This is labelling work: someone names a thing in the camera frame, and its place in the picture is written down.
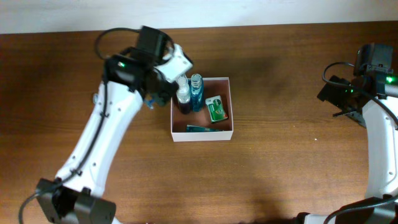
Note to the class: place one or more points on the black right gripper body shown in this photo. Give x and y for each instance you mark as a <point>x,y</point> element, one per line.
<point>339,98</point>

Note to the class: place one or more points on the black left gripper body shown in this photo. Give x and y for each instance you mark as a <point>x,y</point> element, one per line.
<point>166,92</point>

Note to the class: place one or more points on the blue disposable razor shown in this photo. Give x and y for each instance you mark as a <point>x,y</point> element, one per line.
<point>150,103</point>

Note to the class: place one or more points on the clear pump spray bottle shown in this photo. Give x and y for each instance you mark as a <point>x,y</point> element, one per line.
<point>183,95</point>

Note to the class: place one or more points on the blue Listerine mouthwash bottle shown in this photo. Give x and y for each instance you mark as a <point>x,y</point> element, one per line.
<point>197,90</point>

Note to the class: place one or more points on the teal toothpaste tube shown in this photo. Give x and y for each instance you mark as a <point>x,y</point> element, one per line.
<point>200,129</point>

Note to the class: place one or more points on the green white Dettol soap box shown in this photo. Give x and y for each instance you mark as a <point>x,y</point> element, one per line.
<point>216,109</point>

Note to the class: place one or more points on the blue white toothbrush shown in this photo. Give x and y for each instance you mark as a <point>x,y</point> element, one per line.
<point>95,98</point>

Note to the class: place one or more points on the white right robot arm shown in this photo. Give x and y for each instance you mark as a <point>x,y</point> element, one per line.
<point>380,202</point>

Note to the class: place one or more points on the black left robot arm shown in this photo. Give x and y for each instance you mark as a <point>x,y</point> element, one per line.
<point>75,195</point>

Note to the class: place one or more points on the white cardboard box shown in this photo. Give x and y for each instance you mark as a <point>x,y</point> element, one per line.
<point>223,130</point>

